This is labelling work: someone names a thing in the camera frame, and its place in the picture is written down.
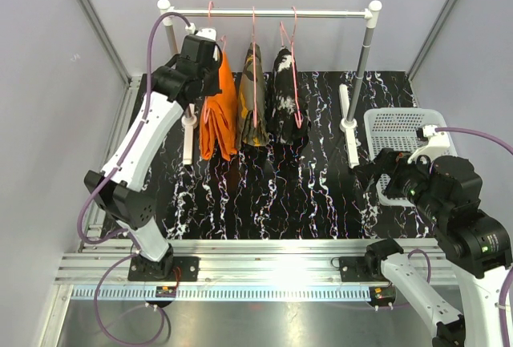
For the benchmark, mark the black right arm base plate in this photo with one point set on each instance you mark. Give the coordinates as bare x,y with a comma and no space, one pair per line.
357,269

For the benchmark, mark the white slotted cable duct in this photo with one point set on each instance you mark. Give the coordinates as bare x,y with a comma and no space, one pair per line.
221,293

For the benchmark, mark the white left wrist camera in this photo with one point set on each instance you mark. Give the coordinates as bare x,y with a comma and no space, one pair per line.
204,32

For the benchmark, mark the white metal clothes rack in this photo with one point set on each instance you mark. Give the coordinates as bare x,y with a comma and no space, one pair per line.
348,96

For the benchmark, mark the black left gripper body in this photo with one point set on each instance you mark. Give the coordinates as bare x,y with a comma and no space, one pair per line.
210,77

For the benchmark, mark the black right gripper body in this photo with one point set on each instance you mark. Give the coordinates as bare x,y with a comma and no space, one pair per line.
406,179

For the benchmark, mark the aluminium extrusion rail frame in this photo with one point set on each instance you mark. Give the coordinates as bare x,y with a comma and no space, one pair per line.
286,264

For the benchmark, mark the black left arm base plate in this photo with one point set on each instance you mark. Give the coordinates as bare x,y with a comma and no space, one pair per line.
184,268

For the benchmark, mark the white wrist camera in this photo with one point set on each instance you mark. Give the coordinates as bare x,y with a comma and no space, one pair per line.
204,32
435,143

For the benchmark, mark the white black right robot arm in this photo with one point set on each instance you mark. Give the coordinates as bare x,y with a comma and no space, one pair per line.
446,192

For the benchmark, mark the orange trousers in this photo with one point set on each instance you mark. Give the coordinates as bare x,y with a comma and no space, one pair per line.
218,117

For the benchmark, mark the black white patterned trousers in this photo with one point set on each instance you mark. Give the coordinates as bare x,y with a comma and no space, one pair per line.
286,114

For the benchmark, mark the white plastic laundry basket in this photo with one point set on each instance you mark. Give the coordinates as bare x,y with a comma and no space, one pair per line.
395,127

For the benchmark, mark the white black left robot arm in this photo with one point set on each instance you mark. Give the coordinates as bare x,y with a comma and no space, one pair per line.
118,186

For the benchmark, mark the camouflage olive yellow trousers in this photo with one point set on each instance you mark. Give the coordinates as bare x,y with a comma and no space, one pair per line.
245,131

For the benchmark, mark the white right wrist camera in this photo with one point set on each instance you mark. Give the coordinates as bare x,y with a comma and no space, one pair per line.
435,143

